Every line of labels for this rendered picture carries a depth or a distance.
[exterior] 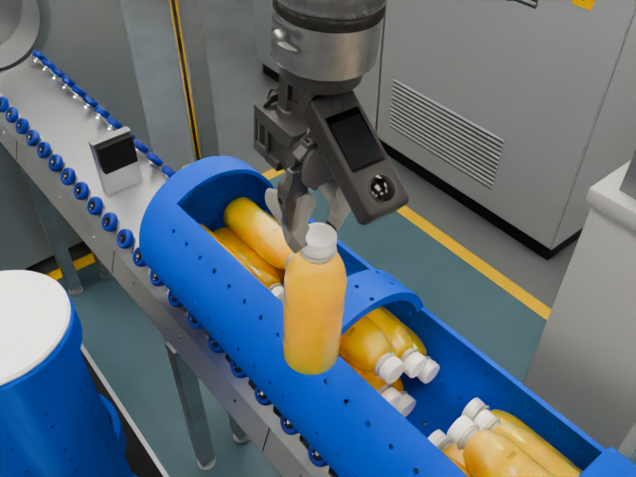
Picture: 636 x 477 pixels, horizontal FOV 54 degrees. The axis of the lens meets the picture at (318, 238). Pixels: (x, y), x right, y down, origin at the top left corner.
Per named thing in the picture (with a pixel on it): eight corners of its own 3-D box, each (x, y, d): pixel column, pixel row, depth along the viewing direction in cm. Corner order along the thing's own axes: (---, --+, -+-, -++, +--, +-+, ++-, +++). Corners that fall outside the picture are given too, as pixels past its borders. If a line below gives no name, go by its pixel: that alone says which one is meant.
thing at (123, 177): (138, 176, 163) (126, 126, 152) (146, 184, 161) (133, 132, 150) (103, 192, 158) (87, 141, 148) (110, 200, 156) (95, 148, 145)
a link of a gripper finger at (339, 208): (324, 197, 72) (320, 137, 65) (357, 227, 69) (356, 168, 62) (302, 210, 71) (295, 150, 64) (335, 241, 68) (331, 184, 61)
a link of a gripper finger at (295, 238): (271, 224, 69) (287, 154, 63) (304, 257, 66) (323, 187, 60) (248, 232, 67) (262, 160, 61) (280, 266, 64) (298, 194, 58)
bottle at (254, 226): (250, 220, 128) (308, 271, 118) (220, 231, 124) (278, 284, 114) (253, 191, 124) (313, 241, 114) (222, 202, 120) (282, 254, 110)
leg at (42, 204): (79, 283, 262) (32, 161, 219) (85, 291, 258) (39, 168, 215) (66, 290, 259) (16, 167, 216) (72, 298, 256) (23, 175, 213)
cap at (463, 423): (454, 451, 84) (444, 442, 85) (472, 435, 86) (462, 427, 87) (460, 435, 82) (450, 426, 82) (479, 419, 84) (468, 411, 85)
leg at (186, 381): (209, 450, 207) (181, 330, 164) (219, 463, 204) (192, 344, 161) (194, 461, 204) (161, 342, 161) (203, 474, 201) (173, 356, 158)
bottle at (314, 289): (340, 333, 82) (352, 227, 69) (336, 379, 77) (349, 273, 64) (286, 328, 82) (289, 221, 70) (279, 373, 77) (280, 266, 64)
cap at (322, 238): (337, 237, 68) (338, 224, 67) (334, 262, 66) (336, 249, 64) (301, 234, 69) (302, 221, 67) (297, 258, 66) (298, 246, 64)
